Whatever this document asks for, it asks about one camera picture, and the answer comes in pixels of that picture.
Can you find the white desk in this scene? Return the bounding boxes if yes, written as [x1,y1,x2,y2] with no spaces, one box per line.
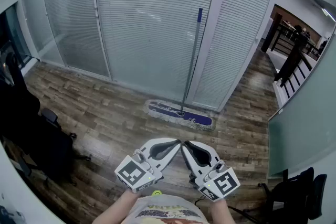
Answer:
[0,136,66,224]

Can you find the blue mop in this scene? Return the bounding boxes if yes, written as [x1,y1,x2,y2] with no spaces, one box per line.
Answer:
[143,7,216,132]

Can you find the black office chair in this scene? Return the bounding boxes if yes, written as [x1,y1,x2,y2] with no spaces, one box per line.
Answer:
[258,167,328,221]
[0,51,92,187]

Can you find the dark glass door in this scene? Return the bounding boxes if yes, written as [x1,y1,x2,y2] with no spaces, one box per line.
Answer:
[0,5,34,82]

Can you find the black flat device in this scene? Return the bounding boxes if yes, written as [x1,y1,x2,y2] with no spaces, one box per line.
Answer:
[0,204,26,224]

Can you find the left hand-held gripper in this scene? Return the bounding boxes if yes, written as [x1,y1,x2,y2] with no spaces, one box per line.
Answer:
[114,138,182,194]

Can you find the person's right forearm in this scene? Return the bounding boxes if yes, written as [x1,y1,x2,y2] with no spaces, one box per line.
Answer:
[209,198,235,224]

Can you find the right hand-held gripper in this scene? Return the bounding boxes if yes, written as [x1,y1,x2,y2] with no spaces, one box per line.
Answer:
[182,140,241,202]

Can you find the person's left forearm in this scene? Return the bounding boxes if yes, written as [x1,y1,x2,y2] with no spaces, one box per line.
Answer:
[91,188,140,224]

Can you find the dark wooden stair railing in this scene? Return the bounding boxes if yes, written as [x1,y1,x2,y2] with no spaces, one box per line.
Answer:
[261,13,323,99]

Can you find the white printed T-shirt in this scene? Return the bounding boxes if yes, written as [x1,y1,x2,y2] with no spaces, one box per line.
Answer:
[128,194,211,224]

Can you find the frosted glass panel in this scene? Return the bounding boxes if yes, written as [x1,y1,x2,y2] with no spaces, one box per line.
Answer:
[267,34,336,179]

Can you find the white venetian blinds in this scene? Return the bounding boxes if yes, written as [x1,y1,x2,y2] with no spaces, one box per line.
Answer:
[19,0,279,110]

